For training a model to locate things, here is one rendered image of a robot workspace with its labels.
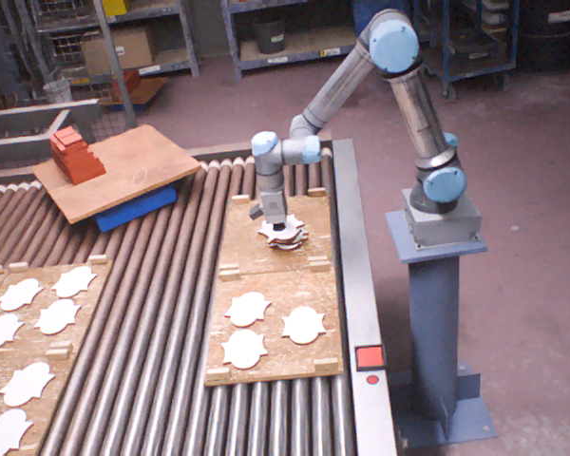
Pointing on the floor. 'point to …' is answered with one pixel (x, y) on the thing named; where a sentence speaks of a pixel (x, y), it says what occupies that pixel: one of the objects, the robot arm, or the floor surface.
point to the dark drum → (547, 35)
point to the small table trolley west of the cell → (447, 70)
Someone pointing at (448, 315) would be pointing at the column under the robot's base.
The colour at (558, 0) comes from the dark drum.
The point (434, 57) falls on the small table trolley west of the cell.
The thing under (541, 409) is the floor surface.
